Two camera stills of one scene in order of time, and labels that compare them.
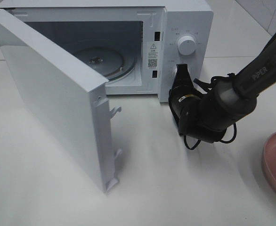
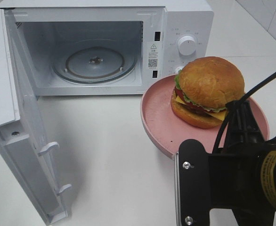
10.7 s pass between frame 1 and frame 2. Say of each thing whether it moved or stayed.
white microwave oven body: stayed
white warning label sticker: stayed
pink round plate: moved
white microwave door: moved
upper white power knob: stayed
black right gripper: moved
